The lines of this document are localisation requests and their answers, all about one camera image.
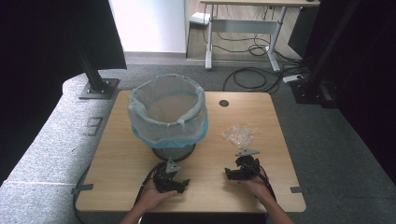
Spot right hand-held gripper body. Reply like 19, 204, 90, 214
234, 148, 262, 181

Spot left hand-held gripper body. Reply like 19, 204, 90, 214
152, 158, 181, 194

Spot person's left hand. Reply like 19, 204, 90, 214
138, 179, 178, 213

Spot person's right hand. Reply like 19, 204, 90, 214
238, 173, 276, 207

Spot grey mesh waste bin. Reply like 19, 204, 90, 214
150, 142, 197, 162

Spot crumpled clear plastic wrapper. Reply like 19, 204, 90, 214
220, 124, 259, 150

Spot bin with blue liner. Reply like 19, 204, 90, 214
127, 73, 209, 149

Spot grey tape strip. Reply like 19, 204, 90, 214
71, 183, 94, 196
290, 185, 312, 195

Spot white power strip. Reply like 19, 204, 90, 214
282, 74, 304, 84

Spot black curtain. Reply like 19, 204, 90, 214
0, 0, 128, 185
288, 0, 396, 185

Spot white box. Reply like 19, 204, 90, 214
189, 11, 212, 26

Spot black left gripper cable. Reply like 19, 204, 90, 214
134, 161, 166, 207

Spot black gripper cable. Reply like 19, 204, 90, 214
134, 161, 166, 207
257, 164, 278, 203

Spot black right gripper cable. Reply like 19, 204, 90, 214
257, 164, 278, 203

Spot black floor cable loop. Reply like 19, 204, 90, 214
221, 65, 310, 95

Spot tangled black cables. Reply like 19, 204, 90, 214
202, 4, 302, 63

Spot black metal stand with base plate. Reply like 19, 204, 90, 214
68, 21, 121, 101

